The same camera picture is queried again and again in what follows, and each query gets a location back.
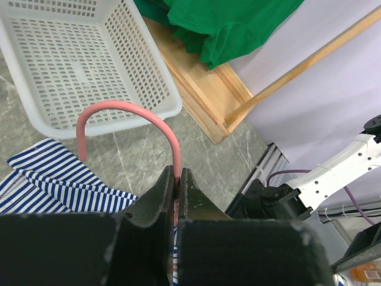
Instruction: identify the right wooden clothes rack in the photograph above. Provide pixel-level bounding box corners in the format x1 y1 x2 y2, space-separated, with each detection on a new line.
144 7 380 144

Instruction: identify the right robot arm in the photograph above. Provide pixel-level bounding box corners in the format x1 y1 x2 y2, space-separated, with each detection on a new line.
226 116 380 220

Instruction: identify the pink hanger with blue top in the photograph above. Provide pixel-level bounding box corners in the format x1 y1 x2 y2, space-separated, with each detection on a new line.
76 101 182 190

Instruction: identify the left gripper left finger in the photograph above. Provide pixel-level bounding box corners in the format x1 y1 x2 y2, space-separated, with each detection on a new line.
118 166 176 285

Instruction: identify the aluminium frame rail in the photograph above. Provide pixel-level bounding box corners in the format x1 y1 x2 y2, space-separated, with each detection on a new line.
226 142 291 215

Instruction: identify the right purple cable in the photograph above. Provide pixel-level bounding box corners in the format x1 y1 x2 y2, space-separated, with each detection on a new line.
266 169 376 226

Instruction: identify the blue white striped tank top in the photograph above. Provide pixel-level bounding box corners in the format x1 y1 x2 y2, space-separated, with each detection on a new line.
0 138 179 286

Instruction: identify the green t-shirt front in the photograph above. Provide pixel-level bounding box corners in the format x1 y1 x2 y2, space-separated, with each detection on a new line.
135 0 302 69

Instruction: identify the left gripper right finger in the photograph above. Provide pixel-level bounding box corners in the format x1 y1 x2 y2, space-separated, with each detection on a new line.
177 168 233 226

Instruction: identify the white plastic perforated basket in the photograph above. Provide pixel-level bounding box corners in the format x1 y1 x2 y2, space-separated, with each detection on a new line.
1 0 182 139

